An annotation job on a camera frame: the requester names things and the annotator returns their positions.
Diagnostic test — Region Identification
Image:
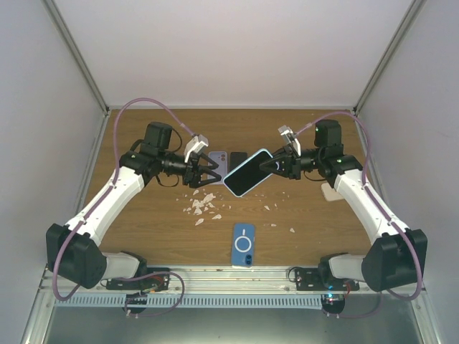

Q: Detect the dark green smartphone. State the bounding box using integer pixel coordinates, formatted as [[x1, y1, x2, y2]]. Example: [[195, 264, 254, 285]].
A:
[[229, 152, 248, 171]]

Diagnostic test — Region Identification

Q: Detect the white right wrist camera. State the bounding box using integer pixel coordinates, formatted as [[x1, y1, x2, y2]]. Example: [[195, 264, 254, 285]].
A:
[[278, 125, 301, 156]]

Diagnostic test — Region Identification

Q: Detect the white slotted cable duct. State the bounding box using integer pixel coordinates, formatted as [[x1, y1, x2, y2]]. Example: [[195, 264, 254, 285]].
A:
[[56, 293, 322, 310]]

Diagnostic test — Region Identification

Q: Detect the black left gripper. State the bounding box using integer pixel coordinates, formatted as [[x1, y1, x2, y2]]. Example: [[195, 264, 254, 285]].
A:
[[159, 150, 222, 188]]

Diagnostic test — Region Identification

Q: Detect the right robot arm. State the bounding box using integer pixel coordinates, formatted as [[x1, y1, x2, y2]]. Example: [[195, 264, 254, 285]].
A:
[[260, 119, 427, 300]]

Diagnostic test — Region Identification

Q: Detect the lavender phone case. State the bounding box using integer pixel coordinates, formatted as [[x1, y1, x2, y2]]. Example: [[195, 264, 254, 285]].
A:
[[208, 151, 229, 185]]

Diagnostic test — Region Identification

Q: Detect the phone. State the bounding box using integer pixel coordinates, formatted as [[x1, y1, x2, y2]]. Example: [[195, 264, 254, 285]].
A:
[[222, 148, 273, 198]]

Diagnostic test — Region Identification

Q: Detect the aluminium front rail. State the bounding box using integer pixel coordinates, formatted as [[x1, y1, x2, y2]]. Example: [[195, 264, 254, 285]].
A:
[[39, 265, 415, 295]]

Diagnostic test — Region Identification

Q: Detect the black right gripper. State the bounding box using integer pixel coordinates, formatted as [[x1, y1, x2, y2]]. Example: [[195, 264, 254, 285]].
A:
[[259, 145, 323, 180]]

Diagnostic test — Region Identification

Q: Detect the white debris pile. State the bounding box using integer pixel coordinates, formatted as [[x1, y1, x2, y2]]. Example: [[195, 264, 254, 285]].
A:
[[181, 189, 226, 226]]

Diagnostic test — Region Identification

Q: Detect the blue magsafe phone case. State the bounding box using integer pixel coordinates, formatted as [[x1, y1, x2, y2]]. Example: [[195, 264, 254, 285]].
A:
[[231, 223, 255, 268]]

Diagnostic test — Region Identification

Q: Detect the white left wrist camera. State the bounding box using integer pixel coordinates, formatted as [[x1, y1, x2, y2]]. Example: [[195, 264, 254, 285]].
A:
[[184, 134, 209, 163]]

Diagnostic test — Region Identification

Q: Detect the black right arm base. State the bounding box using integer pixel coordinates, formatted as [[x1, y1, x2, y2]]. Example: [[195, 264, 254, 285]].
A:
[[288, 267, 360, 292]]

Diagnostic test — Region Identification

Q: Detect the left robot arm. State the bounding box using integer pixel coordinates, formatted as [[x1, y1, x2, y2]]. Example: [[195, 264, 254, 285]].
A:
[[46, 122, 221, 290]]

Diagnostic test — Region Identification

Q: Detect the white phone stand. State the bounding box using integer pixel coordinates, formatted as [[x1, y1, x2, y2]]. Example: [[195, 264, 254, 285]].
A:
[[321, 183, 343, 202]]

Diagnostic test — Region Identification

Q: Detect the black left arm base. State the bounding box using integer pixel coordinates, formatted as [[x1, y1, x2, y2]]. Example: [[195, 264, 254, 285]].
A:
[[105, 267, 171, 291]]

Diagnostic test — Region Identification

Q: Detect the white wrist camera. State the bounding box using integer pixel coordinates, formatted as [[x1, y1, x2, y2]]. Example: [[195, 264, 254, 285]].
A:
[[184, 134, 209, 163], [278, 125, 301, 156]]

